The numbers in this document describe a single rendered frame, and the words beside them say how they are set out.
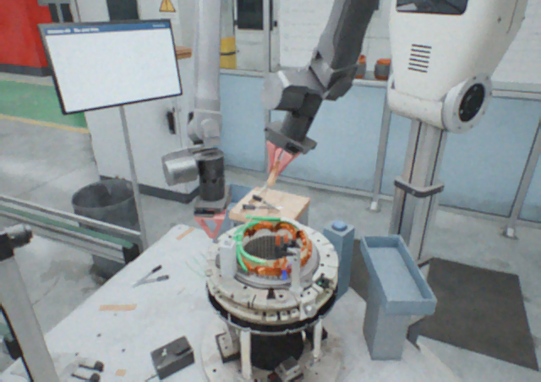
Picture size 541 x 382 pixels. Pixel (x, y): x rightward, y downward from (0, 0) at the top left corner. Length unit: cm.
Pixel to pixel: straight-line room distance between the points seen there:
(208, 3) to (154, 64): 96
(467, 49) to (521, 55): 200
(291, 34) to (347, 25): 248
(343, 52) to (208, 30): 32
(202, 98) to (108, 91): 97
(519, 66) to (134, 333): 263
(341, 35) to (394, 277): 64
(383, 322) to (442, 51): 67
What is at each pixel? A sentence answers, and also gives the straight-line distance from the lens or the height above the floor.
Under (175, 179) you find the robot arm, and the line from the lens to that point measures 79.
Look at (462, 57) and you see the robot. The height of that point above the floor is 154.
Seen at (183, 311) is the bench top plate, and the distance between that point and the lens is 129.
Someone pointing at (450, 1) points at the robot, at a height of 165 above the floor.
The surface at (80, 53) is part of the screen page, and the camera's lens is 172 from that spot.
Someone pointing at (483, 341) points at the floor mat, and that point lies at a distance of 246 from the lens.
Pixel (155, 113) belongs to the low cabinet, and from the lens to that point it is 320.
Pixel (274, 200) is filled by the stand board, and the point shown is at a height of 106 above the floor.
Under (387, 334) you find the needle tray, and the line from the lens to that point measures 111.
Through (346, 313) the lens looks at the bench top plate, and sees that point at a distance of 127.
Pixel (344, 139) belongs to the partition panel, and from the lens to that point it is 319.
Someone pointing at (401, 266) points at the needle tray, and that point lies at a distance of 108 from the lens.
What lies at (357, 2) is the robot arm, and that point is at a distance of 60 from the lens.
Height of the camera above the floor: 168
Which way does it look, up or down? 26 degrees down
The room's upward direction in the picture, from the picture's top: straight up
